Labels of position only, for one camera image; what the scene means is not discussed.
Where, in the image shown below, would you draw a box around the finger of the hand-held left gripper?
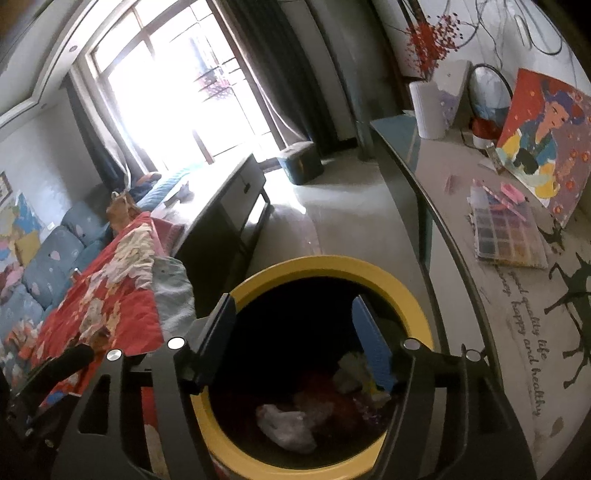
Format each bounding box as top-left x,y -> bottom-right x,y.
23,344 -> 96,394

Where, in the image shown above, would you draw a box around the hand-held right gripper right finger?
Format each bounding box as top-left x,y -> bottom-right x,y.
352,295 -> 536,480

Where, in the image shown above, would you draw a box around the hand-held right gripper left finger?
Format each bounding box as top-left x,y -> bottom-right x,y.
69,292 -> 238,480

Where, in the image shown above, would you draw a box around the yellow-rimmed trash bin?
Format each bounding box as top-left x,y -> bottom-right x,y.
189,255 -> 435,480

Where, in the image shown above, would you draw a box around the large white plastic bag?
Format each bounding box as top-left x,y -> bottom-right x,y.
256,404 -> 320,454

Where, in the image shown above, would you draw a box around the light blue bedsheet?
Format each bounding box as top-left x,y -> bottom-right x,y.
150,256 -> 198,334

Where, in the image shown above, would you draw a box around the red floral blanket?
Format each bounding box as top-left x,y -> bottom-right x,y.
0,211 -> 169,480

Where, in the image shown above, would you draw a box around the blue patterned sofa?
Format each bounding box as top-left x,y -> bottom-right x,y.
0,185 -> 118,370

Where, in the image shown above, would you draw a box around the pink cloth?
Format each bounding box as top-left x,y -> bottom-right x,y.
148,217 -> 186,258

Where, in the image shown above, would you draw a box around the low grey cabinet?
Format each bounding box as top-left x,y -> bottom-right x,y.
161,152 -> 274,296

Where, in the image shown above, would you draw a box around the table with printed cloth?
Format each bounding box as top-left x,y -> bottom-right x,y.
369,113 -> 591,480

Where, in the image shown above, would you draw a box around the orange cat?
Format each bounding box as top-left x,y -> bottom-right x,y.
106,191 -> 141,232

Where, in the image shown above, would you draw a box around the dark blue blanket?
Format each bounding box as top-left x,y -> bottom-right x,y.
128,171 -> 163,195

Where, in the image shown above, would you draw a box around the clear bead organizer box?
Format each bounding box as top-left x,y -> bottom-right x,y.
470,185 -> 551,269

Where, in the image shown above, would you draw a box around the small grey footstool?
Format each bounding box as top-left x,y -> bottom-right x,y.
277,142 -> 325,185

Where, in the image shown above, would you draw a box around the pink pen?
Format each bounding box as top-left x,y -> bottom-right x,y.
471,181 -> 523,219

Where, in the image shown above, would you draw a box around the pink eraser block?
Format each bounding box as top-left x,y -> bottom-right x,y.
501,182 -> 528,204

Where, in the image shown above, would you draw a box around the white vase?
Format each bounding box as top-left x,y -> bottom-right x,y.
409,80 -> 450,140

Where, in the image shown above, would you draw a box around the window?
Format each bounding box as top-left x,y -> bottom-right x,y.
88,0 -> 287,172

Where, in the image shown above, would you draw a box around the dark curtain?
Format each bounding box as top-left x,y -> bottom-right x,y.
222,0 -> 362,155

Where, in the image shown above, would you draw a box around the colourful figure painting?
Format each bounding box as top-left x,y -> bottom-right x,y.
496,68 -> 591,228

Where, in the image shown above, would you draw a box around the round black-framed mirror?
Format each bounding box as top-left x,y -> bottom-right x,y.
468,62 -> 515,139

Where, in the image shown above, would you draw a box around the wall cables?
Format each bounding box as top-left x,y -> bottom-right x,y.
462,0 -> 565,57

